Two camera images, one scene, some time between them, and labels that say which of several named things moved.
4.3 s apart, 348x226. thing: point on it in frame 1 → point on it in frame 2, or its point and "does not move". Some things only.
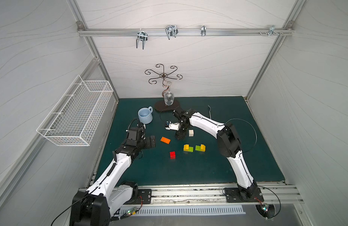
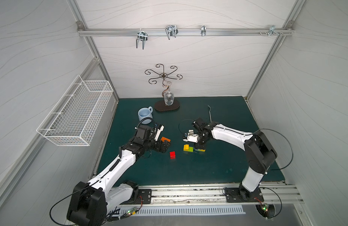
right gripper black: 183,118 → 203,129
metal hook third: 203,30 does not move
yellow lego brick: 186,147 does not move
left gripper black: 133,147 → 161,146
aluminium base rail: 279,192 does not move
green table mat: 197,157 does not move
